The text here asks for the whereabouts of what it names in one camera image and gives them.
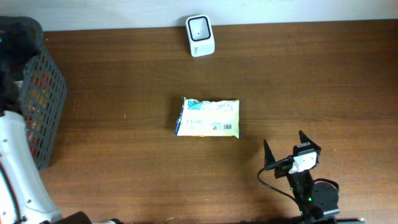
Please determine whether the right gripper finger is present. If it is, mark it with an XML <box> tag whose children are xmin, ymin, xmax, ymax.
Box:
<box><xmin>264</xmin><ymin>140</ymin><xmax>275</xmax><ymax>168</ymax></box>
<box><xmin>298</xmin><ymin>130</ymin><xmax>322</xmax><ymax>151</ymax></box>

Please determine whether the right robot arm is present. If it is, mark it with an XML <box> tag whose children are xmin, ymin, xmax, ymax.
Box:
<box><xmin>257</xmin><ymin>131</ymin><xmax>340</xmax><ymax>223</ymax></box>

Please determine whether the red spaghetti packet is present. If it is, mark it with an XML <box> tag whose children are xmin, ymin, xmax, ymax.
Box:
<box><xmin>23</xmin><ymin>75</ymin><xmax>55</xmax><ymax>159</ymax></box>

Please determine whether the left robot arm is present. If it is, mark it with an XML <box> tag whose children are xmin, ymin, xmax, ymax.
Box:
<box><xmin>1</xmin><ymin>16</ymin><xmax>90</xmax><ymax>223</ymax></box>

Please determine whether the grey plastic basket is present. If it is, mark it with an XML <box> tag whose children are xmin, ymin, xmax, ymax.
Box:
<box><xmin>0</xmin><ymin>16</ymin><xmax>68</xmax><ymax>172</ymax></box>

